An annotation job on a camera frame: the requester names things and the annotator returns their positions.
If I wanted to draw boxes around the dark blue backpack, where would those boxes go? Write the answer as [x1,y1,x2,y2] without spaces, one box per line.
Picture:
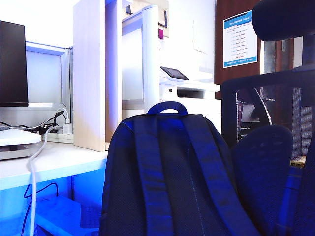
[98,101,261,236]

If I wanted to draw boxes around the white desk divider panel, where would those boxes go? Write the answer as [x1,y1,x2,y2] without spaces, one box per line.
[122,11,145,116]

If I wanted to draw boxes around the beige wooden desk shelf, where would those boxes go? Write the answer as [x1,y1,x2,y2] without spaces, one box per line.
[73,0,124,152]

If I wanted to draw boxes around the dark mesh office chair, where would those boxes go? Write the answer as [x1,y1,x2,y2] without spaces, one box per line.
[220,65,315,236]

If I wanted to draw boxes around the white laser printer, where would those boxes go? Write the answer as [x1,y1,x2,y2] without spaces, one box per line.
[159,65,222,138]

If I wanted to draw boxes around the black printer touchscreen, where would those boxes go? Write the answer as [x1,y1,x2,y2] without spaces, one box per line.
[160,66,189,81]

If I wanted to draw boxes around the white power strip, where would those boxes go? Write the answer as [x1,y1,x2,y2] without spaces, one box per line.
[46,131,74,145]

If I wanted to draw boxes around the brown wooden door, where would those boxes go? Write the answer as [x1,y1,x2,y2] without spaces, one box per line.
[214,0,261,87]

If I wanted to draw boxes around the blue and white poster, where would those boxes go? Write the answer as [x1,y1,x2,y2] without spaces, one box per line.
[223,9,258,69]

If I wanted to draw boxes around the dark padded lumbar cushion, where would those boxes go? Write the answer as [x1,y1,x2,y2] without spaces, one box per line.
[231,124,295,236]

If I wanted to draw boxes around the white computer tower case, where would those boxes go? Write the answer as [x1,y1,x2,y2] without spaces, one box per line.
[36,195,103,236]

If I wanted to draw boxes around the white monitor stand plate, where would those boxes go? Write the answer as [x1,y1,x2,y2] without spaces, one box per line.
[0,129,42,147]

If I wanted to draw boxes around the yellow patterned item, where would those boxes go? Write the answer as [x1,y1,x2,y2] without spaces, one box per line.
[290,157,307,168]

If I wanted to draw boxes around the grey flat base box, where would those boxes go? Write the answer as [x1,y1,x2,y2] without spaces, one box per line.
[0,145,32,160]

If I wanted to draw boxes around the black computer monitor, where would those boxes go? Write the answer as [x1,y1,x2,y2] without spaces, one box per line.
[0,20,29,108]

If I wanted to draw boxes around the white rounded partition post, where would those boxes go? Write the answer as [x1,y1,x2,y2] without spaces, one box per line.
[142,4,160,115]

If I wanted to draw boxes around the black tangled cables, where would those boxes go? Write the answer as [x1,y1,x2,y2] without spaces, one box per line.
[0,110,65,135]

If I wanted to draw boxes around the black framed wall board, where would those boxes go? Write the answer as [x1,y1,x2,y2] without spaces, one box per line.
[157,7,170,38]

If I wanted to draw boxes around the thin black cable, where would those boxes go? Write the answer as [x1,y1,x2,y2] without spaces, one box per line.
[21,182,59,236]

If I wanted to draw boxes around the thick white cable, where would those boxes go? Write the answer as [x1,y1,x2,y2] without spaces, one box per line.
[26,125,61,236]

